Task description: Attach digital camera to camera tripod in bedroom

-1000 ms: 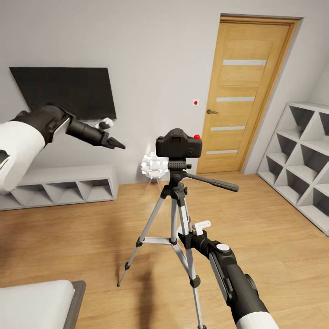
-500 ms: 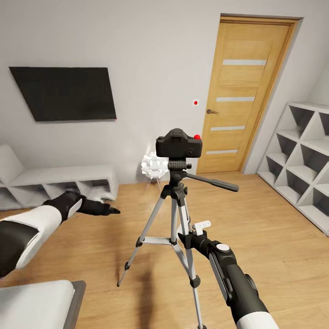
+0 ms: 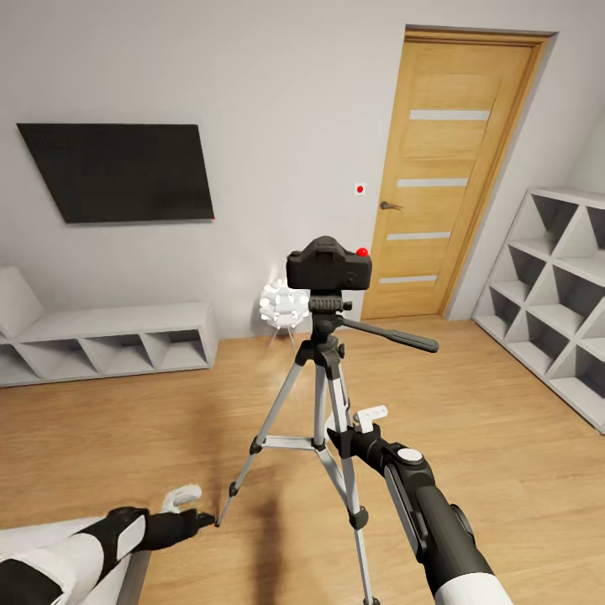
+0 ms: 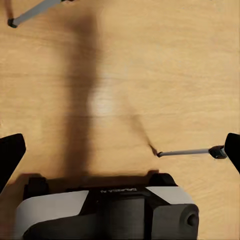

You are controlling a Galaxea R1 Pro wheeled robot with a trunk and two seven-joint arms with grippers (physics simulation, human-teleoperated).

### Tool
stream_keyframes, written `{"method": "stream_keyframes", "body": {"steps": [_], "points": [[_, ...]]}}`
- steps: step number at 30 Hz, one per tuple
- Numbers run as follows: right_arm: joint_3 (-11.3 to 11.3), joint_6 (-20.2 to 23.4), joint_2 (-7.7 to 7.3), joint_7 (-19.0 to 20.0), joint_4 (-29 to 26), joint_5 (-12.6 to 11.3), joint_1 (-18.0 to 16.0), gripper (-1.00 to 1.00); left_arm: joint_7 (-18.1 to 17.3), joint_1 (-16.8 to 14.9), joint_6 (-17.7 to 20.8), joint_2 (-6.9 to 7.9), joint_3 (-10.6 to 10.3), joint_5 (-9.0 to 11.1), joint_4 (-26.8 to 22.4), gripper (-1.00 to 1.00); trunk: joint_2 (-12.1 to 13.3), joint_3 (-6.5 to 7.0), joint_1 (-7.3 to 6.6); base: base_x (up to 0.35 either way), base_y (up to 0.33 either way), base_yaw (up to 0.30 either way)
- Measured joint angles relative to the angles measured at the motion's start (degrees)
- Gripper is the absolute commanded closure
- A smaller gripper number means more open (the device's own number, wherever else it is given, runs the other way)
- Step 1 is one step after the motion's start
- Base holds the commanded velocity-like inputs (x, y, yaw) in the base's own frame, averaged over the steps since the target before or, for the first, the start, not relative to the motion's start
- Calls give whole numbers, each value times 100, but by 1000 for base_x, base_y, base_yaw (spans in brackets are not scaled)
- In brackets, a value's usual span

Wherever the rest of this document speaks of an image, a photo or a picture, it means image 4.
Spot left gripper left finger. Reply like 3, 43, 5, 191
0, 133, 26, 193

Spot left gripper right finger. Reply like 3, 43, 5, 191
224, 133, 240, 173

